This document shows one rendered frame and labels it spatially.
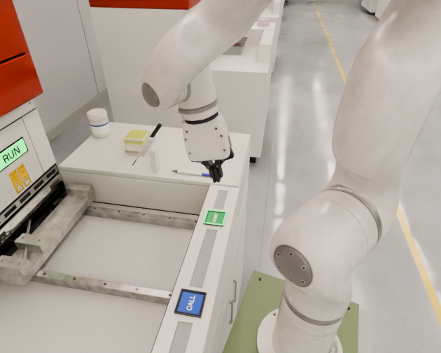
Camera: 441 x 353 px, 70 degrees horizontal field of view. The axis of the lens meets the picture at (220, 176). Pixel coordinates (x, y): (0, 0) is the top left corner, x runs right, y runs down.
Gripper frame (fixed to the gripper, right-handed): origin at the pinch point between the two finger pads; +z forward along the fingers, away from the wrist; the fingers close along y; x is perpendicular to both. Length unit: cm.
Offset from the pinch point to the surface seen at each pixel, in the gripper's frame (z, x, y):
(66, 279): 18.1, -18.4, -41.9
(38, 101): 26, 184, -217
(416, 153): 140, 221, 122
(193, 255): 14.5, -13.4, -6.2
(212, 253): 15.4, -11.9, -2.0
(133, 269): 24.1, -10.1, -28.0
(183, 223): 23.9, 8.1, -17.9
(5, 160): -10, -2, -57
